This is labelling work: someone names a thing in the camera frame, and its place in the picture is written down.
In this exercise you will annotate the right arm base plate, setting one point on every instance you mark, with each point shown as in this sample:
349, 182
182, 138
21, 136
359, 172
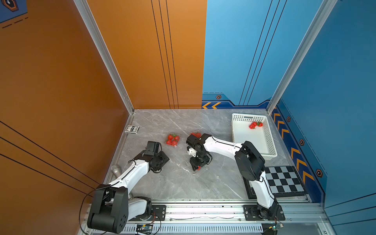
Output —
252, 212

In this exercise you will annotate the clear clamshell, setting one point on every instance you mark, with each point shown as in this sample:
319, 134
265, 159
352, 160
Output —
202, 167

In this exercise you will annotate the white perforated plastic basket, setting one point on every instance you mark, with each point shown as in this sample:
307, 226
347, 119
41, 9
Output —
260, 137

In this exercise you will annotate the aluminium corner post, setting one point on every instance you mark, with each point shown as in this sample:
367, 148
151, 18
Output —
94, 31
315, 27

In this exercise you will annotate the grey metal cylinder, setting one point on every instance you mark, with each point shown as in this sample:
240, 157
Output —
116, 170

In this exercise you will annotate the clear plastic clamshell container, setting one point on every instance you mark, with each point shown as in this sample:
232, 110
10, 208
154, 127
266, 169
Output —
174, 143

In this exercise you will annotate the right aluminium corner post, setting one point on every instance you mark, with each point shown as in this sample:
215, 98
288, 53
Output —
315, 27

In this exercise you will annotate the left aluminium corner post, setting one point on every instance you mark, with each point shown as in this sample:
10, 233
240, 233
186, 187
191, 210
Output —
94, 31

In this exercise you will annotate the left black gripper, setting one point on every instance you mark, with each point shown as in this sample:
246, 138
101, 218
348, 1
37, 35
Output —
165, 158

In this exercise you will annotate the aluminium front rail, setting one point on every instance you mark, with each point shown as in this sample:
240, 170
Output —
217, 211

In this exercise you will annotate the right green circuit board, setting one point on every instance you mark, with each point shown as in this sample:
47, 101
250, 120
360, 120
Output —
276, 227

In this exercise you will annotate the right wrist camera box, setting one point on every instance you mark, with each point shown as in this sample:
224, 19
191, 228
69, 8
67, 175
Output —
192, 152

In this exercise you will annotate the strawberry two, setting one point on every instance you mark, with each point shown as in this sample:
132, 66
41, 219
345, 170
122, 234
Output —
253, 125

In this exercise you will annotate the left green circuit board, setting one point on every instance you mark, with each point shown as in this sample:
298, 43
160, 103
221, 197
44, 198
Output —
144, 229

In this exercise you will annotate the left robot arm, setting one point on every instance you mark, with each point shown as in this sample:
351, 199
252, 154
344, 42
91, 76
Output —
112, 206

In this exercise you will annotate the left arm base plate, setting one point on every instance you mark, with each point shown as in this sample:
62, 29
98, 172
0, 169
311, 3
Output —
157, 212

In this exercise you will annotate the black white checkerboard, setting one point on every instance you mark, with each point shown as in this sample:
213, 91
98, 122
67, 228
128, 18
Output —
284, 181

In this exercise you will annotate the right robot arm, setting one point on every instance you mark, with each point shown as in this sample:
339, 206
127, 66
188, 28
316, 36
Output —
250, 164

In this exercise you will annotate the green circuit board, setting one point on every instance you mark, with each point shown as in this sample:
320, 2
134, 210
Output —
276, 227
144, 229

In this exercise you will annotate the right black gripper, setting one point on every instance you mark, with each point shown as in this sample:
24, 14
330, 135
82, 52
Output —
195, 164

